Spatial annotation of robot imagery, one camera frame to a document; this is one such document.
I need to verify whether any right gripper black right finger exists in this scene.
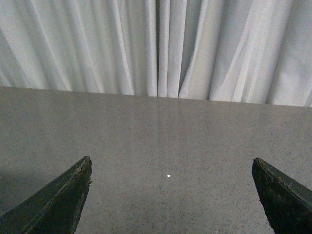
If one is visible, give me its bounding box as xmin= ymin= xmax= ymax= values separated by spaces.
xmin=252 ymin=157 xmax=312 ymax=234

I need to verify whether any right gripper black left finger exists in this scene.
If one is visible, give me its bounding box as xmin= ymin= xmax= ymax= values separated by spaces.
xmin=0 ymin=156 xmax=92 ymax=234

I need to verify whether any white pleated curtain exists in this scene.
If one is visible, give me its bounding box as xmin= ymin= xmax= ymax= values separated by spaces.
xmin=0 ymin=0 xmax=312 ymax=107

